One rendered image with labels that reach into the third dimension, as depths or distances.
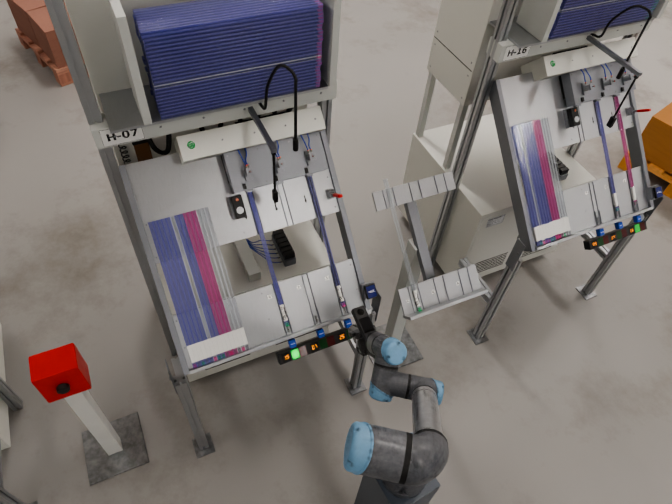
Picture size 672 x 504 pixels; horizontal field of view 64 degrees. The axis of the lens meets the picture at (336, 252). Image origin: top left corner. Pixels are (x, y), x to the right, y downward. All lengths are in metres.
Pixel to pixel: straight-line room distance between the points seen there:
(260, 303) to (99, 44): 0.94
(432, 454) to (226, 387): 1.50
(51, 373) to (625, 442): 2.42
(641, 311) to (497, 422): 1.14
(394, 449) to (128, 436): 1.57
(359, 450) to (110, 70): 1.28
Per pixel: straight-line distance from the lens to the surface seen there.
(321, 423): 2.56
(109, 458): 2.62
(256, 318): 1.89
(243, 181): 1.80
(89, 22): 1.74
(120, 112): 1.75
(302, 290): 1.92
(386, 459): 1.30
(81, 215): 3.50
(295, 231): 2.35
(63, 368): 1.95
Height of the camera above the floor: 2.38
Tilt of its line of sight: 50 degrees down
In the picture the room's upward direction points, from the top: 5 degrees clockwise
